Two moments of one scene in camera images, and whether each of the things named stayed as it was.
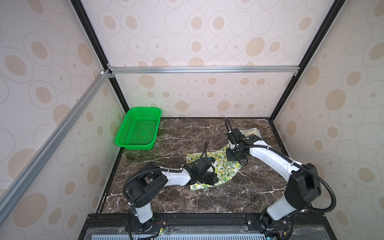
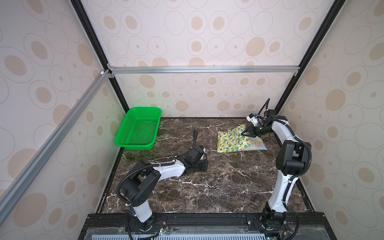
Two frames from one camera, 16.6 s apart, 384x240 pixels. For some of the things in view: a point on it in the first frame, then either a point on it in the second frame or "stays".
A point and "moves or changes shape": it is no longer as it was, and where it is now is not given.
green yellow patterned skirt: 224,168 moves or changes shape
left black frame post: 81,11 stays
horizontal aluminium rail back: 117,70 stays
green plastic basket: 139,128 stays
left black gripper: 213,176 → 204,163
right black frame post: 335,10 stays
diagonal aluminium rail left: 46,148 stays
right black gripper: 229,158 → 253,131
